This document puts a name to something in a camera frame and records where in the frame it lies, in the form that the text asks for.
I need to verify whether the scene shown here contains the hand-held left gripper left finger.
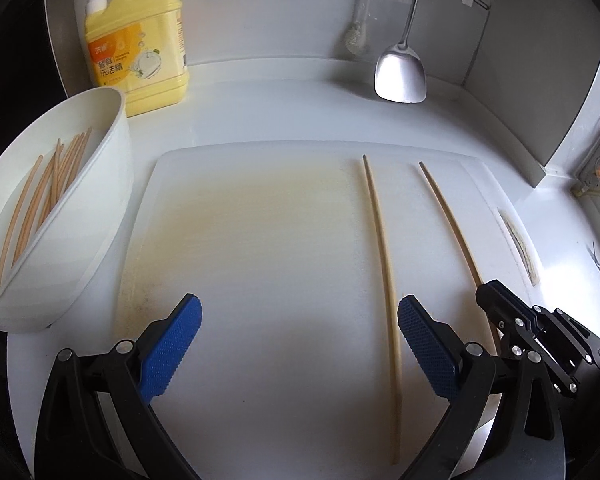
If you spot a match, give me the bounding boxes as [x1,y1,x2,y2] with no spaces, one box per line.
[32,292,203,480]

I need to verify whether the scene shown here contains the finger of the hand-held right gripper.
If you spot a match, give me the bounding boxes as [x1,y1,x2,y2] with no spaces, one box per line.
[476,281,600,366]
[497,316,581,396]

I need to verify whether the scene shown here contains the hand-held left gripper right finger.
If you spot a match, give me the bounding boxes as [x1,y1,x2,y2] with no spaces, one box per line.
[397,294,566,480]

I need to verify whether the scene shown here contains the single wooden chopstick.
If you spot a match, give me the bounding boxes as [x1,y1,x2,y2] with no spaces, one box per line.
[362,155,403,478]
[418,161,498,356]

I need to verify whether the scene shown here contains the white bowl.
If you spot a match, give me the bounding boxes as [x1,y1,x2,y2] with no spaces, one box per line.
[0,86,133,333]

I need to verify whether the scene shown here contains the bunch of wooden chopsticks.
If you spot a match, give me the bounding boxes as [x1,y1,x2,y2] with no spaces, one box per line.
[0,127,93,291]

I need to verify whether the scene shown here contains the white cutting board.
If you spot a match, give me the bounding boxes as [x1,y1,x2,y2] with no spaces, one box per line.
[111,141,576,480]

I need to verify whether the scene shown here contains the metal spatula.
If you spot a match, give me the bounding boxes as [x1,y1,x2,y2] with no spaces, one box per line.
[374,0,427,104]

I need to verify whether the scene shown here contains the black kitchen appliance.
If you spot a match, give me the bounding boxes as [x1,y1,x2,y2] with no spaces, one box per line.
[0,0,68,186]

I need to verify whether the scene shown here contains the white bottle brush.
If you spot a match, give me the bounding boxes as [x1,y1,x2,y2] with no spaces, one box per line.
[341,0,381,58]

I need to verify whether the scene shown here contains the yellow dish soap bottle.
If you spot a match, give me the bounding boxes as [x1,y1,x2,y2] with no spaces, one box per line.
[67,0,191,118]

